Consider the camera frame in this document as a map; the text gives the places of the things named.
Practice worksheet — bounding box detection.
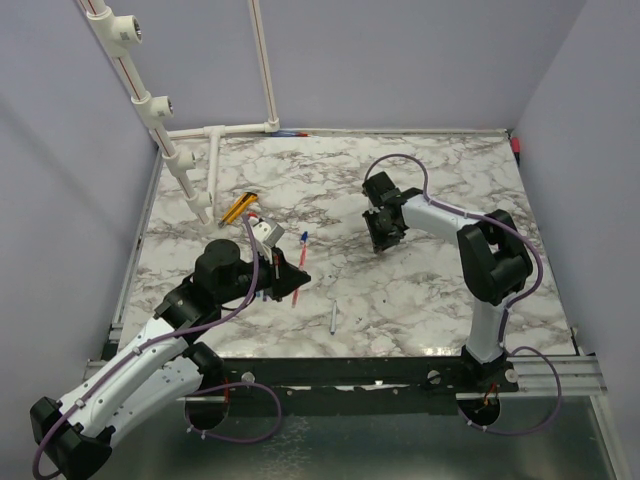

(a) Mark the grey pen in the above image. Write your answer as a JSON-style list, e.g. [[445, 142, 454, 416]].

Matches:
[[329, 300, 338, 335]]

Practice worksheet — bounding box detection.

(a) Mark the white pvc pipe frame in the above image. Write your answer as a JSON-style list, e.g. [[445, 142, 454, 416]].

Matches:
[[79, 1, 280, 228]]

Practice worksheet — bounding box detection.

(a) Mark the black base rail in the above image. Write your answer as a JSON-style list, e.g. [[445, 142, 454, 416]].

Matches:
[[189, 356, 518, 417]]

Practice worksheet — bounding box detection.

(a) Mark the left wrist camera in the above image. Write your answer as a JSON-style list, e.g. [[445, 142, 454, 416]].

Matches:
[[249, 217, 284, 248]]

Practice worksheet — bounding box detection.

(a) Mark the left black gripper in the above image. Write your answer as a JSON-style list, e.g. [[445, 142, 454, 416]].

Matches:
[[217, 244, 311, 306]]

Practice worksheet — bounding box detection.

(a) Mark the red clamp at corner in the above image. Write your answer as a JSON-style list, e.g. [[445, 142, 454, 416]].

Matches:
[[510, 137, 520, 157]]

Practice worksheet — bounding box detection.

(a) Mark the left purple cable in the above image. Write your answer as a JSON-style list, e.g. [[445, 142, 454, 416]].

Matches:
[[32, 213, 282, 479]]

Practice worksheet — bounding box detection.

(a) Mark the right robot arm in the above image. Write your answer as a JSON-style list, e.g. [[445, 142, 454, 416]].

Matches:
[[363, 172, 533, 391]]

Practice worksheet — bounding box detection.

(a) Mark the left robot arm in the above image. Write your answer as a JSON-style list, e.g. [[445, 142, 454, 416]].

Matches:
[[30, 239, 311, 479]]

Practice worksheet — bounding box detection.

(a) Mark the aluminium frame rail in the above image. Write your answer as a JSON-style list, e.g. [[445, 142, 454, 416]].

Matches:
[[505, 350, 607, 397]]

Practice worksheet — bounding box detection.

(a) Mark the red pen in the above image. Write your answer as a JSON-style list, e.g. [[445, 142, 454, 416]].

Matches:
[[291, 241, 307, 308]]

